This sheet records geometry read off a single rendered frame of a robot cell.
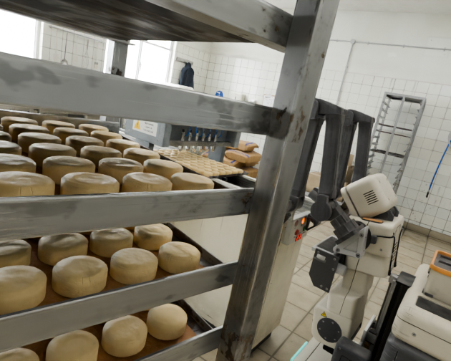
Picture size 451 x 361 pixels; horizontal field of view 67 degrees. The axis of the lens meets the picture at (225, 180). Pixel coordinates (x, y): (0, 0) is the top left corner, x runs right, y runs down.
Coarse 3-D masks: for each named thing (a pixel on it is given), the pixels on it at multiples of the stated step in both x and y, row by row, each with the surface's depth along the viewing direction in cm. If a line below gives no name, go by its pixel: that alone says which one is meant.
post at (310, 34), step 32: (320, 0) 31; (320, 32) 32; (288, 64) 34; (320, 64) 34; (288, 96) 34; (288, 128) 34; (288, 160) 35; (256, 192) 37; (288, 192) 37; (256, 224) 37; (256, 256) 37; (256, 288) 38; (224, 320) 41; (256, 320) 41; (224, 352) 41
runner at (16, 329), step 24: (120, 288) 30; (144, 288) 32; (168, 288) 34; (192, 288) 36; (216, 288) 39; (24, 312) 25; (48, 312) 26; (72, 312) 28; (96, 312) 29; (120, 312) 31; (0, 336) 24; (24, 336) 26; (48, 336) 27
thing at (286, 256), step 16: (304, 208) 186; (176, 224) 205; (192, 224) 197; (208, 224) 190; (224, 224) 183; (240, 224) 177; (208, 240) 191; (224, 240) 184; (240, 240) 178; (224, 256) 185; (288, 256) 182; (272, 272) 170; (288, 272) 190; (224, 288) 186; (272, 288) 177; (288, 288) 198; (192, 304) 202; (208, 304) 194; (224, 304) 187; (272, 304) 184; (208, 320) 195; (272, 320) 192; (256, 336) 180
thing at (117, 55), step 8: (112, 48) 64; (120, 48) 65; (112, 56) 64; (120, 56) 65; (112, 64) 65; (120, 64) 66; (112, 72) 65; (120, 72) 66; (104, 120) 68; (112, 120) 68
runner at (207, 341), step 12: (204, 336) 40; (216, 336) 41; (168, 348) 37; (180, 348) 38; (192, 348) 39; (204, 348) 41; (216, 348) 42; (144, 360) 35; (156, 360) 36; (168, 360) 37; (180, 360) 38
